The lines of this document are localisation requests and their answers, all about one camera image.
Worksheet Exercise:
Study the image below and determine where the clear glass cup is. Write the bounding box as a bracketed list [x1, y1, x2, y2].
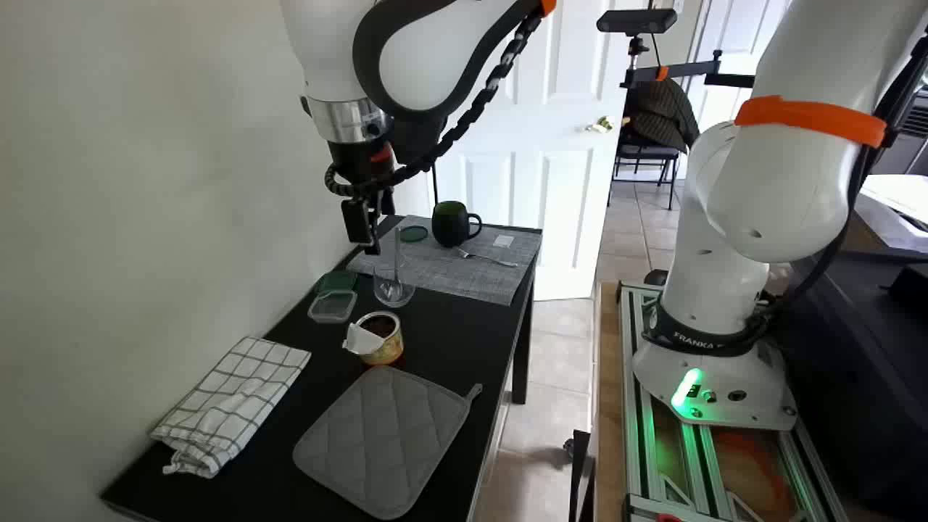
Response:
[370, 229, 418, 310]

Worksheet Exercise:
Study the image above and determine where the wooden bench top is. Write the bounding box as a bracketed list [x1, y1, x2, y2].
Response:
[592, 278, 632, 522]

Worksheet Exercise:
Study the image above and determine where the grey quilted pot holder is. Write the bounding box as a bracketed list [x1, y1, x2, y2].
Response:
[290, 362, 483, 522]

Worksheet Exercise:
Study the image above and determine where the green lidded plastic container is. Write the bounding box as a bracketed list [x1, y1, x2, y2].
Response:
[303, 269, 361, 327]

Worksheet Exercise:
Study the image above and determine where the dark desk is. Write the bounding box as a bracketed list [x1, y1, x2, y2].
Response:
[777, 243, 928, 522]

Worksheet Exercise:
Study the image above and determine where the grey woven placemat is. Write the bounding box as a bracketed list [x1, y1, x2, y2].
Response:
[345, 217, 542, 310]

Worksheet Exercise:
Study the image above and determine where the black rectangular table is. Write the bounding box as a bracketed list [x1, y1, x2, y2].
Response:
[97, 214, 545, 522]

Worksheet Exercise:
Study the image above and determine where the chair with dark jacket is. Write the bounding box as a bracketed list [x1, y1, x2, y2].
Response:
[608, 75, 702, 211]

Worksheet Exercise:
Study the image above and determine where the black floor stand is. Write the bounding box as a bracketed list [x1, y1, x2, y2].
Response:
[563, 429, 595, 522]

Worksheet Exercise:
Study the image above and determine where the orange label tin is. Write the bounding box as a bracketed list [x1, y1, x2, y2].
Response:
[339, 308, 406, 369]

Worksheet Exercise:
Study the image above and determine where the dark green mug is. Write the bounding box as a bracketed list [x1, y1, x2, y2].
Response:
[428, 197, 483, 249]

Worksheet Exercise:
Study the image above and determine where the white panelled door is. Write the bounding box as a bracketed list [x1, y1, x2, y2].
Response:
[422, 0, 626, 303]

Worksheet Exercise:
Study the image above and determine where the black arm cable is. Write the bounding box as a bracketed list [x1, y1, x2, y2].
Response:
[322, 7, 550, 201]

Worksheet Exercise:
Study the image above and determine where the black camera on tripod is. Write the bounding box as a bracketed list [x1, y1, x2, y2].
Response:
[595, 7, 755, 92]

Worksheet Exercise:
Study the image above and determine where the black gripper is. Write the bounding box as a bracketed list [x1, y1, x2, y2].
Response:
[332, 179, 406, 258]

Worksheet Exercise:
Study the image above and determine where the white checked dish towel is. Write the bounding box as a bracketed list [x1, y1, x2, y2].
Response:
[148, 335, 312, 482]

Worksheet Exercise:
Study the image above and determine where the small spoon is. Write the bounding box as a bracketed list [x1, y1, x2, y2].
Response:
[458, 246, 523, 272]

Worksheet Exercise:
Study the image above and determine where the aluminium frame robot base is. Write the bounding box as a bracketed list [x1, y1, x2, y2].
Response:
[616, 278, 853, 522]

